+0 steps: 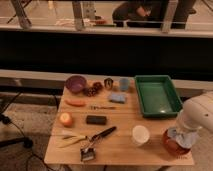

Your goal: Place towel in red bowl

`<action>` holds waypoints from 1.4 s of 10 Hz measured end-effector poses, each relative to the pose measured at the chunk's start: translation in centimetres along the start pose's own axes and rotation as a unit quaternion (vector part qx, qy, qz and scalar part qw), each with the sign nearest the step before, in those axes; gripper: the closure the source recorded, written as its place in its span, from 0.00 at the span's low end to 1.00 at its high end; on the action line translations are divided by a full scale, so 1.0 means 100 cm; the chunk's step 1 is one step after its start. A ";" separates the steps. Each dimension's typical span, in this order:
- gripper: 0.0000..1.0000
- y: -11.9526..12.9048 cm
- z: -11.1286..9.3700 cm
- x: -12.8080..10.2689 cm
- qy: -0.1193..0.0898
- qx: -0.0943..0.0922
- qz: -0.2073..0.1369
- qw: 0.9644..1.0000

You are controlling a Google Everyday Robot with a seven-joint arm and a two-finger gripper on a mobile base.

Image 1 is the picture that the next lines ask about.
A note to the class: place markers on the light blue towel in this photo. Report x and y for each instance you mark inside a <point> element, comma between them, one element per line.
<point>185,140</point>

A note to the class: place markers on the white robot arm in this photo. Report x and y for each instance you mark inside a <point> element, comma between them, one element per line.
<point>196,113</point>

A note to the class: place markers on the purple bowl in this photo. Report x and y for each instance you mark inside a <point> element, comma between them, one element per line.
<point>75,83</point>

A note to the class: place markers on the red bowl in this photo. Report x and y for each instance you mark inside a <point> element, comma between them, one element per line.
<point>171,146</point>

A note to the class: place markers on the blue sponge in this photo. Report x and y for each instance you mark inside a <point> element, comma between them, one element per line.
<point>117,98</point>

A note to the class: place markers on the dark red grape bunch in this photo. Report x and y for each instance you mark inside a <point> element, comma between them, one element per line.
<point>93,90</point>

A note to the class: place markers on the light blue cup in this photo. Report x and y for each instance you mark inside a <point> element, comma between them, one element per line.
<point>124,84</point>

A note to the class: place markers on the orange carrot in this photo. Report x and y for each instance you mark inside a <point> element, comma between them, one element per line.
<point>76,103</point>

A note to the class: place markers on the black rectangular block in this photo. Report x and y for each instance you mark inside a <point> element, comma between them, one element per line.
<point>98,120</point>

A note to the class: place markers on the orange round fruit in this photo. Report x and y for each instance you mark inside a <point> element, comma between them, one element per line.
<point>66,119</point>

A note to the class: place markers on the green plastic tray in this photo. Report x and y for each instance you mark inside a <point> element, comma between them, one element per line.
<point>157,96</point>

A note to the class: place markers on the white round container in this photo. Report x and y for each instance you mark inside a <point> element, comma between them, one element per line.
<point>140,135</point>

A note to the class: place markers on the person in dark clothes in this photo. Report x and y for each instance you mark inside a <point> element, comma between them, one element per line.
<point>132,12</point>

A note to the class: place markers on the black chair base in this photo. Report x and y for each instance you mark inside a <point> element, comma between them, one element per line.
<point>11,134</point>

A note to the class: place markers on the black handled spatula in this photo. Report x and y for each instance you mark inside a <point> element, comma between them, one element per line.
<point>87,152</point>

